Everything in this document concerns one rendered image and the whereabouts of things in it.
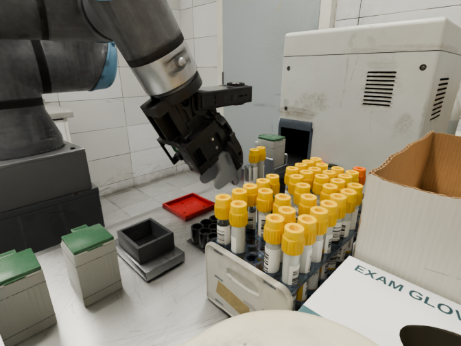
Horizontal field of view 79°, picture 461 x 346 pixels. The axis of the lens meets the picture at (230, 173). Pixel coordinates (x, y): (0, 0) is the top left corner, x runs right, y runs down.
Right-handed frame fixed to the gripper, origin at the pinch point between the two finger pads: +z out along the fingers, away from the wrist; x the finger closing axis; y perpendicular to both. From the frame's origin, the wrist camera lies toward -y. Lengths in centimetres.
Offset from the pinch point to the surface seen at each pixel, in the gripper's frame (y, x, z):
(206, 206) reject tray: 7.5, -0.7, 0.4
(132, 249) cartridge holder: 20.2, 4.5, -9.3
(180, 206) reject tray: 9.8, -5.1, -0.2
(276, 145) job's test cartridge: -9.7, 2.4, 0.4
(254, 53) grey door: -140, -119, 46
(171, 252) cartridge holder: 17.5, 6.6, -6.1
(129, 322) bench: 25.2, 11.2, -8.9
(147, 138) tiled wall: -65, -220, 91
